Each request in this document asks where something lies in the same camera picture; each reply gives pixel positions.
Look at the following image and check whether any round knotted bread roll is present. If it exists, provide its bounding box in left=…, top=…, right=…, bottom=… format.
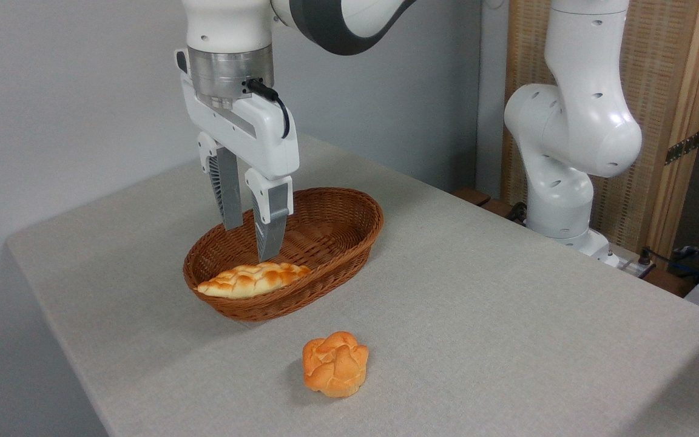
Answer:
left=302, top=331, right=370, bottom=399

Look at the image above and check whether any long braided bread loaf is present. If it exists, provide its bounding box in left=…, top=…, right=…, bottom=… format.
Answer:
left=197, top=262, right=312, bottom=299

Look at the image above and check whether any brown wicker oval basket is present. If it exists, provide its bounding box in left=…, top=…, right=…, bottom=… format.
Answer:
left=183, top=187, right=385, bottom=322

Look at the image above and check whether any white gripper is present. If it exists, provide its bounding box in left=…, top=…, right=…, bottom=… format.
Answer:
left=175, top=49, right=300, bottom=263

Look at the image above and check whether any brown wooden platform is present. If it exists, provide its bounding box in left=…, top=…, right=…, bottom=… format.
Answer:
left=452, top=187, right=527, bottom=224

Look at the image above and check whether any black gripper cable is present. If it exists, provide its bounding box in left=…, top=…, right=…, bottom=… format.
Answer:
left=243, top=78, right=291, bottom=140

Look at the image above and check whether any wooden rattan folding screen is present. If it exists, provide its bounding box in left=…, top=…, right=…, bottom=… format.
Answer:
left=501, top=0, right=699, bottom=263

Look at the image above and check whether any dark metal screen hinge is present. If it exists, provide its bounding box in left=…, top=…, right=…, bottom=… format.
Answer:
left=664, top=130, right=699, bottom=166

